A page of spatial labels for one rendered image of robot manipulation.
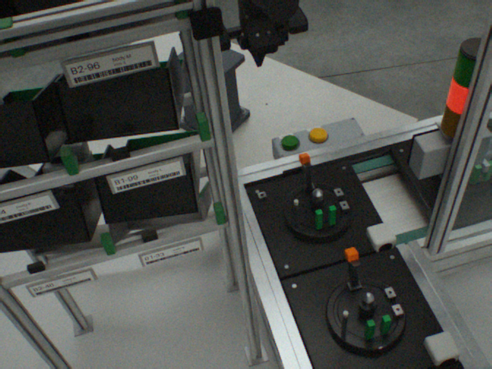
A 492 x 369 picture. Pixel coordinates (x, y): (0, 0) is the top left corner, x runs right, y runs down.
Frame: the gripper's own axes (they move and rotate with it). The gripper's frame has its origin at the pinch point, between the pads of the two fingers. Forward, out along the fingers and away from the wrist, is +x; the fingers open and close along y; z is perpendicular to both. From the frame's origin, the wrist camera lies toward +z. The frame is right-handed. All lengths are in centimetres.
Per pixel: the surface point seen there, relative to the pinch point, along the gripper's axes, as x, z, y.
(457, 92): -9.4, 32.5, 21.7
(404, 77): 126, -114, 103
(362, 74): 126, -124, 85
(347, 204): 24.9, 22.5, 10.6
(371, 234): 26.4, 29.9, 12.7
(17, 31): -40, 42, -31
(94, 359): 39, 32, -46
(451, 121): -3.6, 32.8, 21.8
